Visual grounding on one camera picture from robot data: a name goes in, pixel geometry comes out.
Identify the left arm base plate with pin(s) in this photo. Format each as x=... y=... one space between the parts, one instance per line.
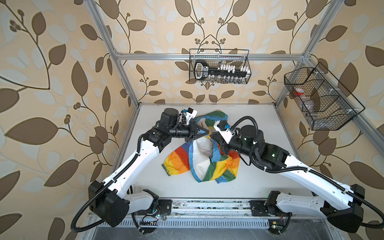
x=157 y=208

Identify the black wire basket right wall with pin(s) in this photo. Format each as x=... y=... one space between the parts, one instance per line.
x=328 y=104

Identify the black white tool in basket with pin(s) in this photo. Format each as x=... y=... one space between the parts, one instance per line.
x=202 y=70

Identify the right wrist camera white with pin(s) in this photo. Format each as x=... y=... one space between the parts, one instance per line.
x=224 y=129

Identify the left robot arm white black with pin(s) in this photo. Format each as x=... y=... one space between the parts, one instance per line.
x=110 y=200

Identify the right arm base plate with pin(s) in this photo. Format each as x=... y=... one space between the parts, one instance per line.
x=261 y=208

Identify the black wire basket back wall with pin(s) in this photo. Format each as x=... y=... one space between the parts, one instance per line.
x=239 y=58

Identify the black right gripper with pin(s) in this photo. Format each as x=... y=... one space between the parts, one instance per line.
x=225 y=148

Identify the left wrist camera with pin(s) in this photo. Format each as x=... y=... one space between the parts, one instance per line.
x=188 y=115

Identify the rainbow coloured jacket white lining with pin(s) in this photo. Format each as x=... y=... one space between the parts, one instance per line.
x=204 y=159

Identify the red lidded clear container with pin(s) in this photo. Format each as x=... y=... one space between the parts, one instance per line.
x=297 y=92

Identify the aluminium frame rails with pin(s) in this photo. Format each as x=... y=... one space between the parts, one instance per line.
x=94 y=7

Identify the black wire basket wall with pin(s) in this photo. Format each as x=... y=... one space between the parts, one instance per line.
x=328 y=104
x=239 y=58

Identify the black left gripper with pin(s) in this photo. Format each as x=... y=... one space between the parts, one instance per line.
x=192 y=131

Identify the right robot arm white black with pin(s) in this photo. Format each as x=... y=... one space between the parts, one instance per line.
x=341 y=205

